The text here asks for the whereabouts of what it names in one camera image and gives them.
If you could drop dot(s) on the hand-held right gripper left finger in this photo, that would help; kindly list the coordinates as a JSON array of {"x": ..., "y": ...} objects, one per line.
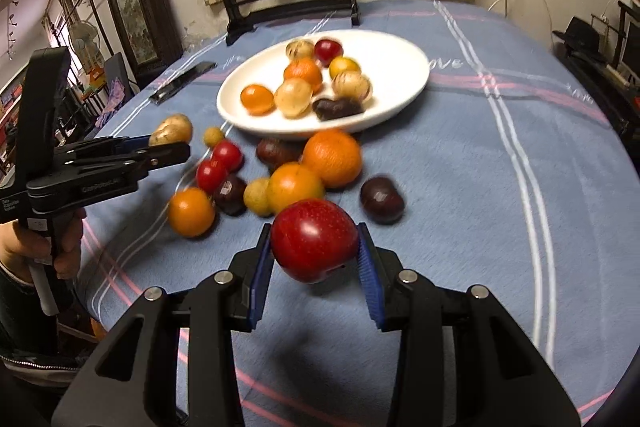
[{"x": 260, "y": 277}]

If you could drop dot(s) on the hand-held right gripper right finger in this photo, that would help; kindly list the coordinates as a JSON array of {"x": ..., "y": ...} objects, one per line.
[{"x": 370, "y": 277}]

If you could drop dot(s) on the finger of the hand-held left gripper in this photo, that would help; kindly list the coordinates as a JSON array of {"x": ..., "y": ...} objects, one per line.
[
  {"x": 170, "y": 153},
  {"x": 135, "y": 140}
]

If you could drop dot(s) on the yellow-brown potato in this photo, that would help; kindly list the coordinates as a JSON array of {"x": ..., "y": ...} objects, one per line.
[{"x": 171, "y": 130}]

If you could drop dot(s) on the small red tomato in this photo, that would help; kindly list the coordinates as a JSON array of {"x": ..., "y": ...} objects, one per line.
[
  {"x": 227, "y": 155},
  {"x": 210, "y": 174}
]

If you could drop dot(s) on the small yellow round fruit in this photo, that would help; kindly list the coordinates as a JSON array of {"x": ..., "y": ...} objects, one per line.
[
  {"x": 214, "y": 136},
  {"x": 257, "y": 196}
]

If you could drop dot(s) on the smooth orange fruit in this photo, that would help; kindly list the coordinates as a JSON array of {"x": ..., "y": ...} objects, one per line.
[
  {"x": 191, "y": 212},
  {"x": 292, "y": 184},
  {"x": 257, "y": 99}
]

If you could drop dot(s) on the large red apple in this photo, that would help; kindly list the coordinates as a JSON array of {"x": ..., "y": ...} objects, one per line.
[{"x": 315, "y": 241}]

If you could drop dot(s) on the dark purple plum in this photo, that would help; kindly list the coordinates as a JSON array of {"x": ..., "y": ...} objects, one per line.
[
  {"x": 277, "y": 153},
  {"x": 230, "y": 194},
  {"x": 381, "y": 199}
]

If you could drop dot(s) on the large mandarin orange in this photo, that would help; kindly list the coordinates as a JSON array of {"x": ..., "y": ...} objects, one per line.
[{"x": 332, "y": 158}]

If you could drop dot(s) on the smooth yellow fruit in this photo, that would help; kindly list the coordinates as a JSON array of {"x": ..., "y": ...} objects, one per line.
[{"x": 292, "y": 97}]

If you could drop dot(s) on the small mandarin orange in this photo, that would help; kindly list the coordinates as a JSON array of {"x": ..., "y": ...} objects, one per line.
[{"x": 303, "y": 74}]

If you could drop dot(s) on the tan striped fruit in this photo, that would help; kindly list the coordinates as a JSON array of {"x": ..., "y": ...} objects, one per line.
[
  {"x": 352, "y": 87},
  {"x": 299, "y": 49}
]

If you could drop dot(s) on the dark brown avocado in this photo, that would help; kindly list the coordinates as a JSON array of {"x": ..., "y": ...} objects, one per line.
[{"x": 337, "y": 108}]

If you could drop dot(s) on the red plum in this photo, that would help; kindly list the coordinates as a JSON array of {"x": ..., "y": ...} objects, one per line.
[{"x": 325, "y": 49}]

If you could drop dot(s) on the yellow-green tomato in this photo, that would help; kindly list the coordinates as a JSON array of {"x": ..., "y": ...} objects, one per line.
[{"x": 344, "y": 67}]

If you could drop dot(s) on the white oval plate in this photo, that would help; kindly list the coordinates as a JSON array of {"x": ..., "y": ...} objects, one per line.
[{"x": 395, "y": 57}]

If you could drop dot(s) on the person's left hand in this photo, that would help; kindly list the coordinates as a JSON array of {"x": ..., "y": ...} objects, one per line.
[{"x": 70, "y": 257}]

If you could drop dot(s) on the purple cloth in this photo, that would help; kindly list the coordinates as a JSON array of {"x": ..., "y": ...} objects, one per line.
[{"x": 116, "y": 94}]

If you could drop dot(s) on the black smartphone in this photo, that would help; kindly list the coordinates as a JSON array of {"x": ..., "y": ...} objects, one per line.
[{"x": 182, "y": 82}]

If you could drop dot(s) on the dark chair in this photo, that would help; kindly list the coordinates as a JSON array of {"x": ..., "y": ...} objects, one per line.
[{"x": 112, "y": 67}]

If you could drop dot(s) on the white electric fan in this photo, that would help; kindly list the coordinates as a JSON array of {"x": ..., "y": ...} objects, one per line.
[{"x": 82, "y": 38}]

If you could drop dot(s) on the blue striped tablecloth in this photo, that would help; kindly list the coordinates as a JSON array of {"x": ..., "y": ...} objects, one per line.
[{"x": 475, "y": 207}]

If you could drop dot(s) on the black metal rack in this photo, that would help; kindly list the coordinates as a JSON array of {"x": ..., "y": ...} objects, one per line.
[{"x": 600, "y": 82}]

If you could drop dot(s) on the black hat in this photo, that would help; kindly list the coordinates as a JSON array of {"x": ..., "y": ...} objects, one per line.
[{"x": 580, "y": 34}]

